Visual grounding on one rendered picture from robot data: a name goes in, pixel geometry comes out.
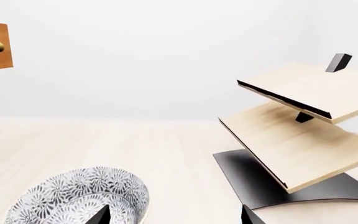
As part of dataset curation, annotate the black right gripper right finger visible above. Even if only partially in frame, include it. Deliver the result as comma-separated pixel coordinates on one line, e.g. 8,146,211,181
241,204,268,224

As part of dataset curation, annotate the tiered light wood shelf rack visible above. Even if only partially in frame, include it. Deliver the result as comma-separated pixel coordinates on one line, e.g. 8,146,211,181
213,52,358,211

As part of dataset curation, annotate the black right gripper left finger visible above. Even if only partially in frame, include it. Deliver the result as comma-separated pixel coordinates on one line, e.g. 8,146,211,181
87,203,111,224

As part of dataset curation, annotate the patterned black-and-white ceramic bowl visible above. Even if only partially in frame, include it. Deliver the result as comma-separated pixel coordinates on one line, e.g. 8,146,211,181
3,166,151,224

